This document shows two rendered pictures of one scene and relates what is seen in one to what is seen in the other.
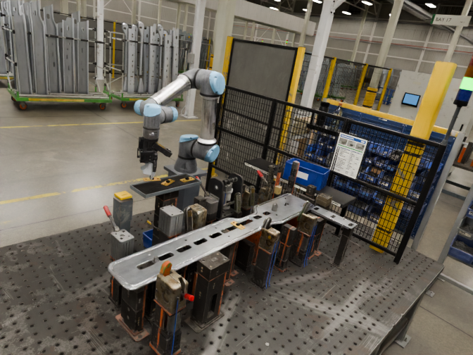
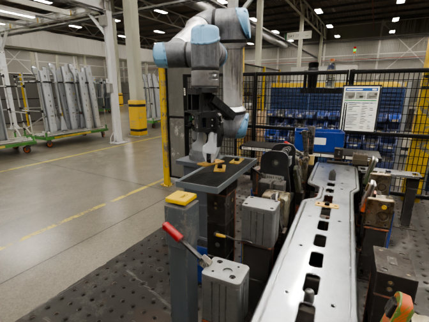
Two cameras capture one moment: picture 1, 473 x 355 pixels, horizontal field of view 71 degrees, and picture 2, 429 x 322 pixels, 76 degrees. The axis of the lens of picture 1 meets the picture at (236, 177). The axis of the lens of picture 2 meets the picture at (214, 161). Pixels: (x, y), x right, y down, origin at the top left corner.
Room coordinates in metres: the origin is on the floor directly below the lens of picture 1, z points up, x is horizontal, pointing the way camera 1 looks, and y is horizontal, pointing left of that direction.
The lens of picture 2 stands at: (0.73, 0.58, 1.43)
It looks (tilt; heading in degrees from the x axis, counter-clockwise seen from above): 15 degrees down; 347
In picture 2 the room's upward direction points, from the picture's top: straight up
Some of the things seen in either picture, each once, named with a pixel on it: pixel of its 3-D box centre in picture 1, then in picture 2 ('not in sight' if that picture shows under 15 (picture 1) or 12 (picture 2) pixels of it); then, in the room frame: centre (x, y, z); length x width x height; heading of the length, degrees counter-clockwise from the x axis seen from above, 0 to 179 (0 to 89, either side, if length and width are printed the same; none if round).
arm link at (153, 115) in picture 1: (152, 116); (205, 49); (1.50, 0.43, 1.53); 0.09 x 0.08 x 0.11; 155
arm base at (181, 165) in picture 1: (186, 162); (204, 147); (2.01, 0.34, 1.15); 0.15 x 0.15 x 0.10
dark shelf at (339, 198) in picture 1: (295, 179); (305, 150); (2.41, -0.45, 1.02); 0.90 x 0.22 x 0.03; 52
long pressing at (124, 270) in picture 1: (236, 227); (328, 208); (1.56, -0.04, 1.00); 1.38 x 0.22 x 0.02; 142
